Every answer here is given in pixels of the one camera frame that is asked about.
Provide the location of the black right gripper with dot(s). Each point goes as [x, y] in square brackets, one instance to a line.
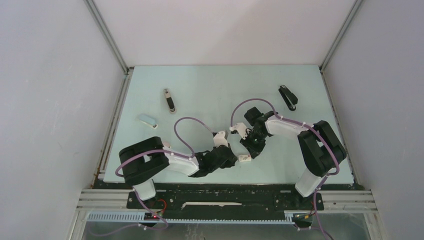
[254, 150]

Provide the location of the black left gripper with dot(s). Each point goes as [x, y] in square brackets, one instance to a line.
[230, 162]

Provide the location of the white staple box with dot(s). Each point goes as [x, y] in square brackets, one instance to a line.
[244, 158]

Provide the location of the beige and black large stapler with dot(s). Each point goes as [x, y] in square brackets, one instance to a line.
[169, 101]

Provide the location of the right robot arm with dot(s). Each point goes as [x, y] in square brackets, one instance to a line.
[321, 149]

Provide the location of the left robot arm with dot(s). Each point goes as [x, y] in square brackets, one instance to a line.
[140, 162]

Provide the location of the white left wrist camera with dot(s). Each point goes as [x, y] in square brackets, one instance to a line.
[220, 138]

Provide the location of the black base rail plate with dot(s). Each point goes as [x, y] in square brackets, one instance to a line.
[230, 202]

